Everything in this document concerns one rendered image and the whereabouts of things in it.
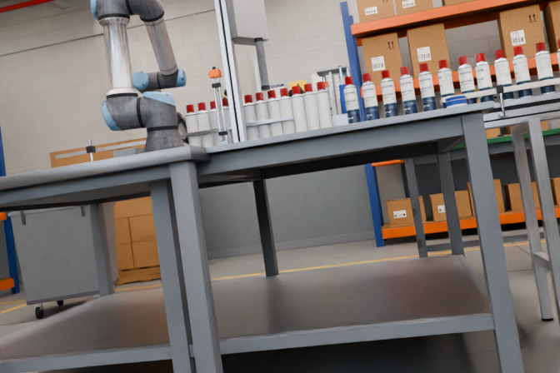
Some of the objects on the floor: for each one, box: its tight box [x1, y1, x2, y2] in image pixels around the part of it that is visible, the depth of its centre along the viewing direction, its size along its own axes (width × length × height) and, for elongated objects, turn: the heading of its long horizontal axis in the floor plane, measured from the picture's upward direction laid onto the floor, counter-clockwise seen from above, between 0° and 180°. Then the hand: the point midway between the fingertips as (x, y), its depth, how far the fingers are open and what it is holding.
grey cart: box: [8, 201, 119, 319], centre depth 470 cm, size 89×63×96 cm
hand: (187, 141), depth 256 cm, fingers closed, pressing on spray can
